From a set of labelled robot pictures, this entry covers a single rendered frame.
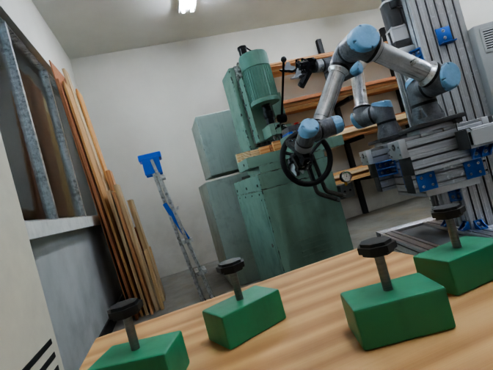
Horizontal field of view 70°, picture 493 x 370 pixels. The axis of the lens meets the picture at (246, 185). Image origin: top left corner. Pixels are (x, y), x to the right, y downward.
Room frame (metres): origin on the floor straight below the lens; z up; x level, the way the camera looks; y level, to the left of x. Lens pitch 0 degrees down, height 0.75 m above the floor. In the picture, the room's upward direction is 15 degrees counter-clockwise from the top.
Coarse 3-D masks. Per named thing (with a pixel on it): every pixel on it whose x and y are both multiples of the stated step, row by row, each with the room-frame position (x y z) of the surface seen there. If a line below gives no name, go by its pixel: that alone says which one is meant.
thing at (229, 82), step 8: (232, 72) 2.25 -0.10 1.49; (224, 80) 2.38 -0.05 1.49; (232, 80) 2.25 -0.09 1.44; (224, 88) 2.43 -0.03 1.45; (232, 88) 2.28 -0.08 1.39; (232, 96) 2.32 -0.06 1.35; (240, 96) 2.25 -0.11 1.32; (232, 104) 2.37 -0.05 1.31; (240, 104) 2.25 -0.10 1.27; (232, 112) 2.42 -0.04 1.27; (240, 112) 2.25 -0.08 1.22; (240, 120) 2.29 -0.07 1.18; (240, 128) 2.34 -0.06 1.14; (248, 128) 2.25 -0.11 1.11; (240, 136) 2.37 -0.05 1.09; (248, 136) 2.25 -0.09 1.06; (240, 144) 2.42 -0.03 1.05; (248, 144) 2.26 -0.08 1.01
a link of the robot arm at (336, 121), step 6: (318, 120) 1.42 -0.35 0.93; (324, 120) 1.41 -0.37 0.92; (330, 120) 1.41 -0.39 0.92; (336, 120) 1.41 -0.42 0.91; (342, 120) 1.42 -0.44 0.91; (324, 126) 1.40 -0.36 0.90; (330, 126) 1.40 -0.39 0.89; (336, 126) 1.41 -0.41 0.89; (342, 126) 1.42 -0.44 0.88; (324, 132) 1.40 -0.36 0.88; (330, 132) 1.41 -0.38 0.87; (336, 132) 1.43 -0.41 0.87; (324, 138) 1.49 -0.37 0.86
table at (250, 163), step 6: (330, 138) 2.01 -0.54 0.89; (336, 138) 2.02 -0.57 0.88; (342, 138) 2.03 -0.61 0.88; (330, 144) 2.01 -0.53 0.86; (336, 144) 2.02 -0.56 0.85; (342, 144) 2.03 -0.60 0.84; (276, 150) 1.92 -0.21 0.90; (318, 150) 1.99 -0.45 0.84; (324, 150) 2.19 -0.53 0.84; (252, 156) 1.89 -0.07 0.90; (258, 156) 1.89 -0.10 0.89; (264, 156) 1.90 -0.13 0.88; (270, 156) 1.91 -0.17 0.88; (276, 156) 1.92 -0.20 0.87; (288, 156) 1.87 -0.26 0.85; (240, 162) 2.01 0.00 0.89; (246, 162) 1.88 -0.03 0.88; (252, 162) 1.88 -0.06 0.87; (258, 162) 1.89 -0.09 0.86; (264, 162) 1.90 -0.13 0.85; (270, 162) 1.91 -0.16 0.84; (240, 168) 2.04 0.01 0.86; (246, 168) 1.91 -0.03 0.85; (252, 168) 1.93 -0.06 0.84
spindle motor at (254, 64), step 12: (240, 60) 2.07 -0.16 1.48; (252, 60) 2.02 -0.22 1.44; (264, 60) 2.03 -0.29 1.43; (252, 72) 2.02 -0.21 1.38; (264, 72) 2.03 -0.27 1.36; (252, 84) 2.04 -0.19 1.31; (264, 84) 2.02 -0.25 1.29; (252, 96) 2.05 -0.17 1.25; (264, 96) 2.02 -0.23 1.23; (276, 96) 2.04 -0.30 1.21; (252, 108) 2.11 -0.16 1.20
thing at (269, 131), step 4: (272, 124) 2.05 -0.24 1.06; (276, 124) 2.06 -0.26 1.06; (264, 128) 2.13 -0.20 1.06; (268, 128) 2.07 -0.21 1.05; (272, 128) 2.05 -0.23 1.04; (280, 128) 2.06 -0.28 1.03; (264, 132) 2.14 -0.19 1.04; (268, 132) 2.09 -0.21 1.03; (272, 132) 2.05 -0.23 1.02; (276, 132) 2.05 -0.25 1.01; (280, 132) 2.06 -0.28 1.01; (264, 136) 2.16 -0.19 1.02; (268, 136) 2.10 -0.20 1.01; (272, 136) 2.07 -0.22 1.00; (276, 136) 2.12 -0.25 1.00
